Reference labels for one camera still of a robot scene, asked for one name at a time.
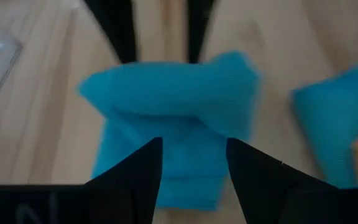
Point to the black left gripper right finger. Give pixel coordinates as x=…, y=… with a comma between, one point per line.
x=256, y=177

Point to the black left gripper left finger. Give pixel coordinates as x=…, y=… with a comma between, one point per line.
x=135, y=177

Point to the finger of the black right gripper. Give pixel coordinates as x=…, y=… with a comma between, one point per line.
x=199, y=28
x=113, y=28

